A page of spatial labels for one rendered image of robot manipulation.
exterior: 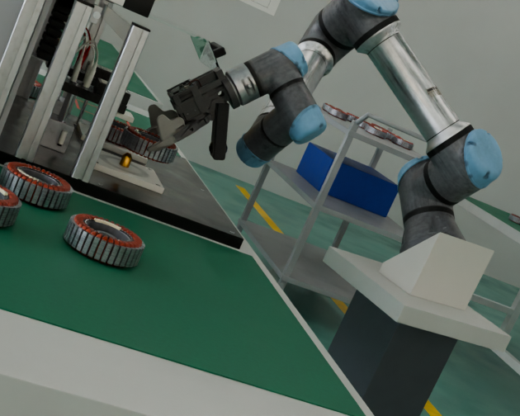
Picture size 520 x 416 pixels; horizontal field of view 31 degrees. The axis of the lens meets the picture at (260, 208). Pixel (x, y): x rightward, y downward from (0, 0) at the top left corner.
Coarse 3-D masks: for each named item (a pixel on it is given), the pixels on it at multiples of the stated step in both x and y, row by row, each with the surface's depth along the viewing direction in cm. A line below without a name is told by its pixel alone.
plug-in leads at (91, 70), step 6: (84, 36) 171; (84, 42) 171; (78, 48) 171; (84, 48) 172; (96, 48) 171; (96, 54) 174; (78, 60) 175; (96, 60) 172; (78, 66) 172; (90, 66) 176; (96, 66) 172; (78, 72) 173; (90, 72) 172; (72, 78) 173; (84, 78) 177; (90, 78) 172; (84, 84) 173; (90, 84) 175
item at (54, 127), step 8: (56, 120) 173; (48, 128) 173; (56, 128) 173; (64, 128) 173; (72, 128) 174; (48, 136) 173; (56, 136) 173; (40, 144) 173; (48, 144) 173; (56, 144) 174; (64, 144) 174; (64, 152) 175
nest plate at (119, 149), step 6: (78, 126) 204; (84, 126) 205; (78, 132) 201; (84, 132) 198; (84, 138) 195; (108, 144) 197; (114, 144) 199; (114, 150) 198; (120, 150) 198; (126, 150) 199; (132, 156) 199; (138, 156) 199; (144, 162) 200
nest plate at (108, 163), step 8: (104, 152) 186; (104, 160) 179; (112, 160) 182; (120, 160) 185; (96, 168) 173; (104, 168) 173; (112, 168) 174; (120, 168) 177; (128, 168) 181; (136, 168) 184; (144, 168) 188; (120, 176) 175; (128, 176) 175; (136, 176) 177; (144, 176) 181; (152, 176) 184; (136, 184) 176; (144, 184) 176; (152, 184) 177; (160, 184) 180; (160, 192) 177
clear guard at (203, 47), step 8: (152, 16) 193; (168, 24) 194; (176, 24) 211; (184, 32) 195; (192, 32) 204; (192, 40) 219; (200, 40) 207; (208, 40) 197; (200, 48) 212; (208, 48) 199; (200, 56) 218; (208, 56) 205; (208, 64) 210; (216, 64) 199
